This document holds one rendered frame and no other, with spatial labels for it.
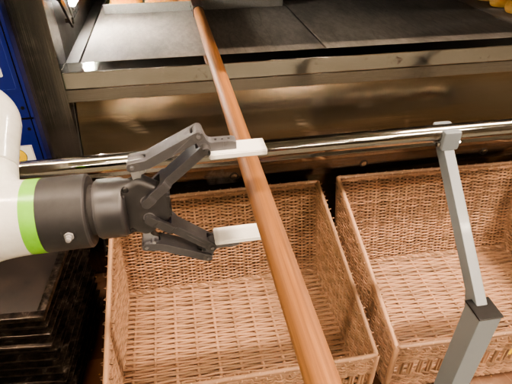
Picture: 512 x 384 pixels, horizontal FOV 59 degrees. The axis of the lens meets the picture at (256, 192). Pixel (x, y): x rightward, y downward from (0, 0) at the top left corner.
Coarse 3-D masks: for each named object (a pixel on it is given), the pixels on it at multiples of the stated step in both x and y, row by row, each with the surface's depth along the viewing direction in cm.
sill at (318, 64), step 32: (96, 64) 101; (128, 64) 101; (160, 64) 101; (192, 64) 101; (224, 64) 102; (256, 64) 104; (288, 64) 105; (320, 64) 106; (352, 64) 108; (384, 64) 109; (416, 64) 111
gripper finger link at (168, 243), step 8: (160, 232) 62; (160, 240) 60; (168, 240) 61; (176, 240) 62; (184, 240) 63; (144, 248) 60; (152, 248) 60; (160, 248) 60; (168, 248) 61; (176, 248) 61; (184, 248) 61; (192, 248) 62; (200, 248) 64; (192, 256) 62; (200, 256) 62; (208, 256) 63
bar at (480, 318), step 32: (416, 128) 78; (448, 128) 78; (480, 128) 79; (32, 160) 69; (64, 160) 69; (96, 160) 70; (224, 160) 73; (448, 160) 79; (448, 192) 79; (480, 288) 75; (480, 320) 72; (448, 352) 83; (480, 352) 78
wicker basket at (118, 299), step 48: (240, 192) 119; (288, 192) 121; (336, 240) 110; (144, 288) 124; (192, 288) 125; (240, 288) 126; (336, 288) 114; (144, 336) 113; (192, 336) 112; (240, 336) 113; (288, 336) 113; (336, 336) 113
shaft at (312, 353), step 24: (216, 48) 102; (216, 72) 90; (240, 120) 73; (240, 168) 64; (264, 192) 57; (264, 216) 53; (264, 240) 51; (288, 240) 50; (288, 264) 47; (288, 288) 44; (288, 312) 42; (312, 312) 42; (312, 336) 39; (312, 360) 38
